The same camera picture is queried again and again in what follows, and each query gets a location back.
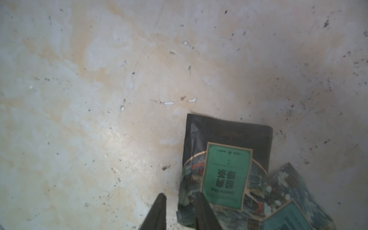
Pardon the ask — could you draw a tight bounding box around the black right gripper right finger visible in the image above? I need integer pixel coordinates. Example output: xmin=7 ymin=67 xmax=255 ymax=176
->
xmin=195 ymin=192 xmax=222 ymax=230

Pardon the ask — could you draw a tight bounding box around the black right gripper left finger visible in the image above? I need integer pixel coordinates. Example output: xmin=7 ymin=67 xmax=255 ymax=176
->
xmin=139 ymin=193 xmax=167 ymax=230

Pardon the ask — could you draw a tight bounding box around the green label tea bag pile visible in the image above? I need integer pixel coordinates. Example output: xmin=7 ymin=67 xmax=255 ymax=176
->
xmin=177 ymin=114 xmax=273 ymax=230

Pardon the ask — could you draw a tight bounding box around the jasmine tea bag floral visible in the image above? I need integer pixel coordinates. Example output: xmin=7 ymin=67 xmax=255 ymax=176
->
xmin=258 ymin=163 xmax=336 ymax=230

